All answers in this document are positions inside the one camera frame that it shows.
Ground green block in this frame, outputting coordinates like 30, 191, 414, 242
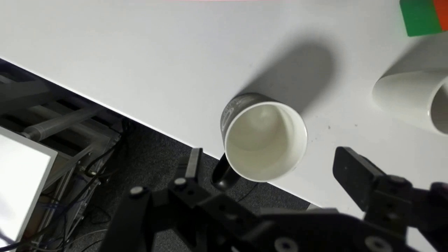
398, 0, 443, 38

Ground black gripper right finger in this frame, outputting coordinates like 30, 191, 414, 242
333, 146, 448, 252

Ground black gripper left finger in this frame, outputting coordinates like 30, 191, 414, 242
99, 147, 263, 252

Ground plain white cup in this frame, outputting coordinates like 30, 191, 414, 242
370, 67, 448, 137

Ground red orange bottle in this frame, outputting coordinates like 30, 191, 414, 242
432, 0, 448, 32

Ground dark printed paper cup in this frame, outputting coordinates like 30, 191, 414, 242
219, 91, 309, 184

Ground white robot base table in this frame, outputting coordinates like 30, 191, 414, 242
0, 125, 58, 245

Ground black floor cables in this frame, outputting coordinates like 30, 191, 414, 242
26, 149, 127, 252

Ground metal frame under counter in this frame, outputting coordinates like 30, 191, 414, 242
0, 60, 130, 198

